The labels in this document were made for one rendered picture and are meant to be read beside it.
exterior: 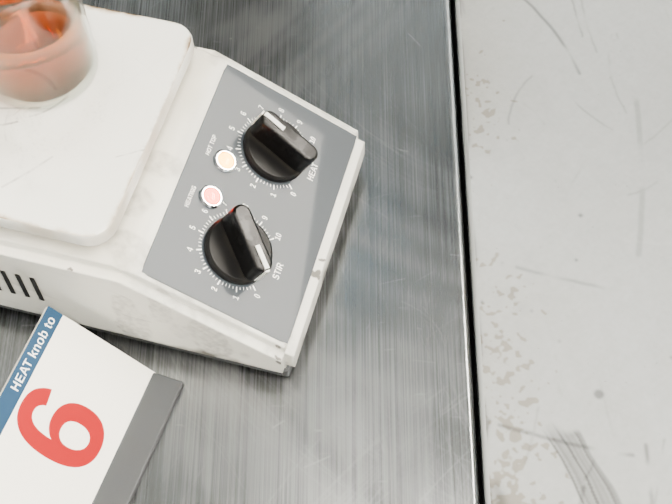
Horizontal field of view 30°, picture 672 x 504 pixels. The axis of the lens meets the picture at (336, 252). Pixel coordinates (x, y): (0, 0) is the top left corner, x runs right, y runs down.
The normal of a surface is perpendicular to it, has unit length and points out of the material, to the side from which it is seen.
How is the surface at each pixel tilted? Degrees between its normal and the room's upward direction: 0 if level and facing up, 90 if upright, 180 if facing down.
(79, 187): 0
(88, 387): 40
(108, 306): 90
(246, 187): 30
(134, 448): 0
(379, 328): 0
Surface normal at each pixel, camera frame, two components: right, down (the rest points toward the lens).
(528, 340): -0.03, -0.51
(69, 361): 0.59, -0.22
